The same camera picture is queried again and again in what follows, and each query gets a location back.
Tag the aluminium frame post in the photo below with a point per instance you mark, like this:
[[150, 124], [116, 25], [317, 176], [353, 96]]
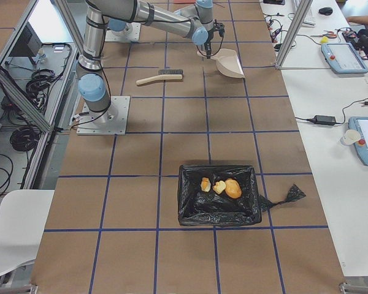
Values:
[[293, 30]]

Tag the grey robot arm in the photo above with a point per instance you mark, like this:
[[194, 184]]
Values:
[[194, 22]]

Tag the cream hand brush black bristles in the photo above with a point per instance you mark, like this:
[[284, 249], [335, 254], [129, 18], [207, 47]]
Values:
[[163, 75]]

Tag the black computer mouse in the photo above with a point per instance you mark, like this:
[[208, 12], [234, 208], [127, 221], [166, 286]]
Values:
[[325, 11]]

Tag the cut potato piece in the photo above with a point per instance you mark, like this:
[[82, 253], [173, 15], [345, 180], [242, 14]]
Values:
[[219, 187], [205, 184]]

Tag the white chair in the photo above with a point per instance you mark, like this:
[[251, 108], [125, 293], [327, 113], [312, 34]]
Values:
[[23, 214]]

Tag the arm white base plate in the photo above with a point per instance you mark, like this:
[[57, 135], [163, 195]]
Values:
[[113, 122], [122, 32]]

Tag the bin with black trash bag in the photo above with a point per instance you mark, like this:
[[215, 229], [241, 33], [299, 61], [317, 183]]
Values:
[[196, 207]]

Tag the white paper cup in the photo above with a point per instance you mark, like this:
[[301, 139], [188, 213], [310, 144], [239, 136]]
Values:
[[350, 137]]

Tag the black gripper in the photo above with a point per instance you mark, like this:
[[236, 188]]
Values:
[[207, 46]]

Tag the yellow sponge block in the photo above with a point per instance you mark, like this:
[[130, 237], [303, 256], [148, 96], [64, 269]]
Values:
[[324, 40]]

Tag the far blue teach pendant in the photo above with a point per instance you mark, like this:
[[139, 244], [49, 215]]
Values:
[[343, 58]]

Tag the whole yellow potato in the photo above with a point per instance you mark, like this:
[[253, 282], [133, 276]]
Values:
[[233, 189]]

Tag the beige plastic dustpan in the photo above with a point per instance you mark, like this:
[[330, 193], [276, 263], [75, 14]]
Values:
[[227, 63]]

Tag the orange handled scissors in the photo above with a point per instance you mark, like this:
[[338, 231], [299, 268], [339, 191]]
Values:
[[328, 34]]

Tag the black power adapter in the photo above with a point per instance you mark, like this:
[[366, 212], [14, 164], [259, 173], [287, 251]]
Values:
[[324, 120]]

